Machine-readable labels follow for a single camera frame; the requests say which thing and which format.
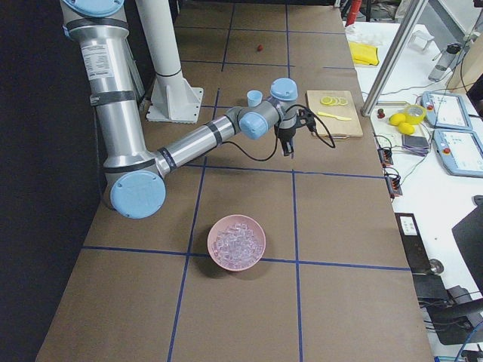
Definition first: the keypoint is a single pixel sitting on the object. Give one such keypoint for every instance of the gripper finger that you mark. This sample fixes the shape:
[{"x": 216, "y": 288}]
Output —
[
  {"x": 292, "y": 148},
  {"x": 285, "y": 148}
]

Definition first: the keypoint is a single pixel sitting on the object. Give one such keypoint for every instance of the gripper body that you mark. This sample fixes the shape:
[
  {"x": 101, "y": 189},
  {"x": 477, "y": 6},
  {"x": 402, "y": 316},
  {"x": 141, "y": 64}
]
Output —
[{"x": 285, "y": 134}]

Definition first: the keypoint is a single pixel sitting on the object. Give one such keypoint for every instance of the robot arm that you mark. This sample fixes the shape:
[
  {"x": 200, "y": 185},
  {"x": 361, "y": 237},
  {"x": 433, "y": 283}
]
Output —
[{"x": 136, "y": 175}]

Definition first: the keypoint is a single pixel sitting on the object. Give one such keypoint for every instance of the clear ice cubes pile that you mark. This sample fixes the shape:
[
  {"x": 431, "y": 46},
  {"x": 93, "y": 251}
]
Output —
[{"x": 237, "y": 247}]

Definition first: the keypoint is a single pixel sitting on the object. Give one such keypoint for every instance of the wooden knife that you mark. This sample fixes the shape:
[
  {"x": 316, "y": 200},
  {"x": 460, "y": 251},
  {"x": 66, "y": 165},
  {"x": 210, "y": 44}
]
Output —
[{"x": 337, "y": 117}]

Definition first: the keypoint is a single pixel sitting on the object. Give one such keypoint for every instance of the bamboo cutting board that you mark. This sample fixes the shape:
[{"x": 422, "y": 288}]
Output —
[{"x": 338, "y": 129}]

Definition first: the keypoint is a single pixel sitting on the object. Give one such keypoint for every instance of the pink bowl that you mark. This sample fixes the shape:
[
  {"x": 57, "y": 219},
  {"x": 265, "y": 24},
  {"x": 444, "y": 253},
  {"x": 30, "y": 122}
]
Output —
[{"x": 230, "y": 220}]

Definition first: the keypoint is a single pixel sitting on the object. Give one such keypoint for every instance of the whole lemon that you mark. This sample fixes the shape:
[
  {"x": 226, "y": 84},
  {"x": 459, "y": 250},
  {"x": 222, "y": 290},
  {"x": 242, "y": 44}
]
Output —
[
  {"x": 397, "y": 119},
  {"x": 406, "y": 128}
]

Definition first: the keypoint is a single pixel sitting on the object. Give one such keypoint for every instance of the yellow cloth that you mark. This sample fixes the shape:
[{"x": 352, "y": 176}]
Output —
[{"x": 364, "y": 54}]

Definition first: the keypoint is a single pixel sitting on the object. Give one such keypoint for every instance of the yellow tape roll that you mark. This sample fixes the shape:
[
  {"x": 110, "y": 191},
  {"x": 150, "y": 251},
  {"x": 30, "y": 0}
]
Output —
[{"x": 414, "y": 114}]

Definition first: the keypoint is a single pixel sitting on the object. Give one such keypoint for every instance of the dark notebook stack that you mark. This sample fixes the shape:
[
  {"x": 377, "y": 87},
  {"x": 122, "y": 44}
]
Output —
[{"x": 415, "y": 144}]

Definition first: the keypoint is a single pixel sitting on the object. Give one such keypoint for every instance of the teach pendant far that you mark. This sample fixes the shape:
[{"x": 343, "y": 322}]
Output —
[{"x": 445, "y": 110}]

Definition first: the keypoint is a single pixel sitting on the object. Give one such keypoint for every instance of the teach pendant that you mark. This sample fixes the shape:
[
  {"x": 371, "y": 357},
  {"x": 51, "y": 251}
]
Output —
[
  {"x": 460, "y": 151},
  {"x": 445, "y": 110}
]

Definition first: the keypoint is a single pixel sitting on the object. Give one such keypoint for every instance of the teach pendant near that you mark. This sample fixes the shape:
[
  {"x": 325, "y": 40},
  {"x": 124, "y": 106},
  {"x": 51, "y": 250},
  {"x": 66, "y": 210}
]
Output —
[{"x": 460, "y": 151}]

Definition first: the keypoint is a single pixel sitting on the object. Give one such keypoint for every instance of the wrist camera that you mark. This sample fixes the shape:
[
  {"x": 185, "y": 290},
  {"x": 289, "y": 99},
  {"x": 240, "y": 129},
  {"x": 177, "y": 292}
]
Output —
[{"x": 305, "y": 118}]

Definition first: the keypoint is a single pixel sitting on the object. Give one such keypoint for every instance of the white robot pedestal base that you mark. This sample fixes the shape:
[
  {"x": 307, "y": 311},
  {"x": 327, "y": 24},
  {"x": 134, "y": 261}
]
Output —
[{"x": 173, "y": 99}]

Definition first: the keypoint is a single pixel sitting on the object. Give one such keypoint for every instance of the aluminium frame post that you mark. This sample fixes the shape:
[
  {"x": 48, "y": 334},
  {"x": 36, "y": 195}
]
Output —
[{"x": 404, "y": 32}]

